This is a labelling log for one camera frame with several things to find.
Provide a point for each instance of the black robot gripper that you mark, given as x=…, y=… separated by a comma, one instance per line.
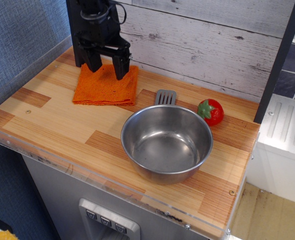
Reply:
x=98, y=34

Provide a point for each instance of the orange cloth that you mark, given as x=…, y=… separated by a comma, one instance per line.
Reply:
x=103, y=88

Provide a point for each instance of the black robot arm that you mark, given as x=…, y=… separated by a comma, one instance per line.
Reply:
x=99, y=6

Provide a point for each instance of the stainless steel pot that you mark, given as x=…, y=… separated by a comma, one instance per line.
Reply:
x=166, y=144

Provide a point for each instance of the grey slotted spatula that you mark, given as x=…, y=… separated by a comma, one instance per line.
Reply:
x=165, y=97

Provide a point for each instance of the red toy strawberry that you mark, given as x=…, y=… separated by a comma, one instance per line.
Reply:
x=211, y=111

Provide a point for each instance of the grey control panel with buttons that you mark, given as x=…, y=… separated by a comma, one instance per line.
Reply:
x=103, y=224

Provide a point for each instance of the white ribbed cabinet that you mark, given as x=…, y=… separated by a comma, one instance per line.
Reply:
x=272, y=166

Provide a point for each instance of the yellow object bottom left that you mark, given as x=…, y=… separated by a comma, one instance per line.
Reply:
x=7, y=235

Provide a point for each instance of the dark grey right post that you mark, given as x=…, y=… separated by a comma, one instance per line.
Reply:
x=282, y=53

